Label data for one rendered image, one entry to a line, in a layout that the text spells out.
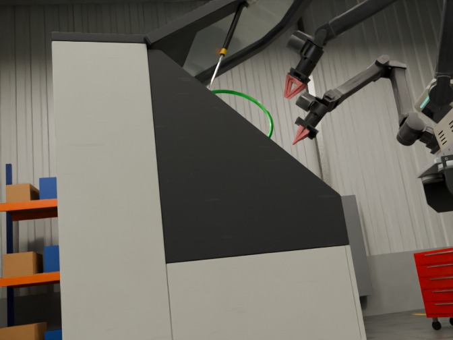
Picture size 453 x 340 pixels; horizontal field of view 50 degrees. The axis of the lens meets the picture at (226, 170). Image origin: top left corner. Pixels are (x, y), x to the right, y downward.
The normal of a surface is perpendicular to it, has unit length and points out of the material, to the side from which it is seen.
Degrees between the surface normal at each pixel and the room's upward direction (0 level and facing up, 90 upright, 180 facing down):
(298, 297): 90
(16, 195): 90
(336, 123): 90
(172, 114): 90
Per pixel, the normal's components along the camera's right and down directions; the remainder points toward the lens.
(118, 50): 0.27, -0.26
